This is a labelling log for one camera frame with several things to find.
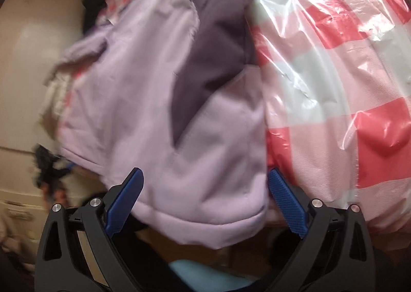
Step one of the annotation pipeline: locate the lilac and purple jacket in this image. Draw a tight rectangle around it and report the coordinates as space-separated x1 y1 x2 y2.
54 0 268 249

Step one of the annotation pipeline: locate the red checkered plastic sheet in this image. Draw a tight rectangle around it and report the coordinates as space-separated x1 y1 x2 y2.
251 0 410 232

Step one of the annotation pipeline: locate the white wardrobe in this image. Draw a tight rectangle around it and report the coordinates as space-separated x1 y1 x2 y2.
1 0 83 261

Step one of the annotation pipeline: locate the pink patterned bedsheet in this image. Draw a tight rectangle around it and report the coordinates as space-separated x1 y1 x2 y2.
39 0 131 140

